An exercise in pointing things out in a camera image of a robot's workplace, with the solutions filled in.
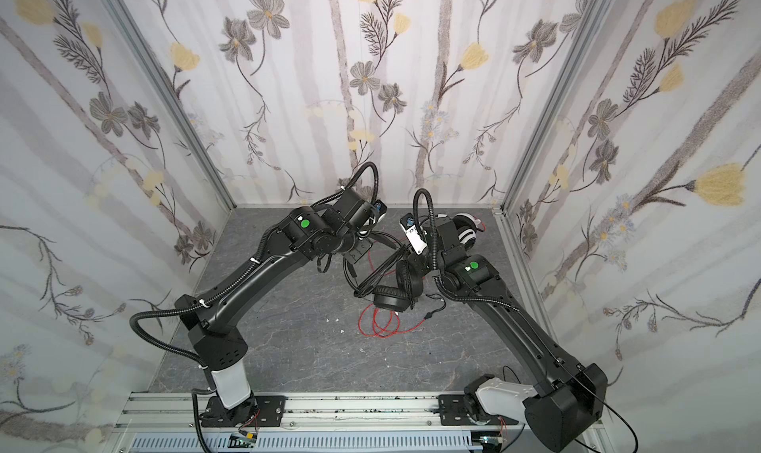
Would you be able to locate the black over-ear headphones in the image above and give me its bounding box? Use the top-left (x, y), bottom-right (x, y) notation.
top-left (343, 234), bottom-right (424, 312)

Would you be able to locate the black headphone cable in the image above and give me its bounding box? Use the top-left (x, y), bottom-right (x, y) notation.
top-left (342, 232), bottom-right (448, 326)

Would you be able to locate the white over-ear headphones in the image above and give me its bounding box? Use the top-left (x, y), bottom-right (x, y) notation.
top-left (452, 212), bottom-right (486, 251)

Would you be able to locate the red headphone cable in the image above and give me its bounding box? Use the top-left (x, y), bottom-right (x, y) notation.
top-left (356, 244), bottom-right (429, 339)

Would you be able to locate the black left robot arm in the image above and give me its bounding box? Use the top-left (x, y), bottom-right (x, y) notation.
top-left (176, 189), bottom-right (388, 425)

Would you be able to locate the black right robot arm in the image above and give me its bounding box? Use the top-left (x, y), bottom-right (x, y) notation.
top-left (400, 213), bottom-right (608, 452)

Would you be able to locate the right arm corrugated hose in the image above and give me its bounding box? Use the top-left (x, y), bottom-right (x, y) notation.
top-left (412, 187), bottom-right (521, 312)

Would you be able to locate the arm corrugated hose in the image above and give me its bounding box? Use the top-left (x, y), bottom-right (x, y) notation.
top-left (129, 161), bottom-right (382, 365)
top-left (412, 187), bottom-right (521, 312)

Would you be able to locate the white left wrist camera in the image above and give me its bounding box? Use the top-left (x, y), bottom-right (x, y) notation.
top-left (370, 199), bottom-right (388, 223)

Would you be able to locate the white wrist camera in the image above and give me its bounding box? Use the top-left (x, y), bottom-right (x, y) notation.
top-left (370, 199), bottom-right (388, 223)
top-left (400, 212), bottom-right (428, 255)

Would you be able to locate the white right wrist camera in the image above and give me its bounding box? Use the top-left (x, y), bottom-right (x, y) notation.
top-left (400, 212), bottom-right (428, 255)

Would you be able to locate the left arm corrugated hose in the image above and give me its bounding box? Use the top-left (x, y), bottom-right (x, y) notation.
top-left (129, 161), bottom-right (382, 365)

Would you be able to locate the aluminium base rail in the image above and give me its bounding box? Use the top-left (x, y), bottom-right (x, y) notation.
top-left (112, 392), bottom-right (536, 453)

